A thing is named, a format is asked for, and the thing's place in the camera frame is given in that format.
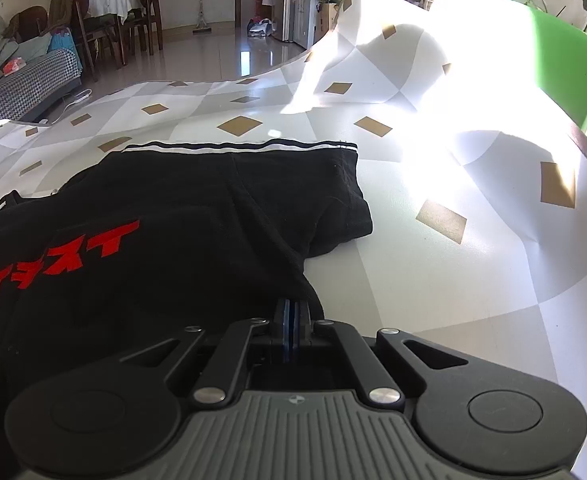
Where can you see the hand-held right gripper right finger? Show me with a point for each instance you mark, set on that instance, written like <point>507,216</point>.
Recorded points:
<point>301,327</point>

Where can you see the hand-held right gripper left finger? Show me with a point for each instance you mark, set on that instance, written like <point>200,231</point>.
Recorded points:
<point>286,330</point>

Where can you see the black t-shirt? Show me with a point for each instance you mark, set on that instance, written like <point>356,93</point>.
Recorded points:
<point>173,200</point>

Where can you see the grey white checkered tablecloth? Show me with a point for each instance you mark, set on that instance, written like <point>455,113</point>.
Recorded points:
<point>423,280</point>

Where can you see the shiny plastic bag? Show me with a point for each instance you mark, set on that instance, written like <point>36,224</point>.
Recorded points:
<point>261,27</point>

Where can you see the cardboard box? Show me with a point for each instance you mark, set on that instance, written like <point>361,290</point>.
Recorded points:
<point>327,22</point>

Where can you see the white power strip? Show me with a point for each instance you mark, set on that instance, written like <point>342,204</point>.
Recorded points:
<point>81,95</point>

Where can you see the silver refrigerator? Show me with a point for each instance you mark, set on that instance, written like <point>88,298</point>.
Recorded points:
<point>283,0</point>

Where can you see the dark wooden dining chair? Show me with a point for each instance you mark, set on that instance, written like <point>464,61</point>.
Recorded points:
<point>146,10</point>
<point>81,30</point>

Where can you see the houndstooth sofa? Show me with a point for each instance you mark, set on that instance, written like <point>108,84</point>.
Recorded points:
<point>28,80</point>

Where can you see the dining table with white cloth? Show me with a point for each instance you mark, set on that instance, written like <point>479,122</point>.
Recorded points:
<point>111,2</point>

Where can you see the green plastic chair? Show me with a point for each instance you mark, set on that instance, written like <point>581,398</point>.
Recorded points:
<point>568,60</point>

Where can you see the orange snack packet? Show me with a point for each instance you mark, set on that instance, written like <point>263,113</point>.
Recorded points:
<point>14,66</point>

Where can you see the pale teal cushion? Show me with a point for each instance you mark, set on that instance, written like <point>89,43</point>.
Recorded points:
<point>31,49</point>

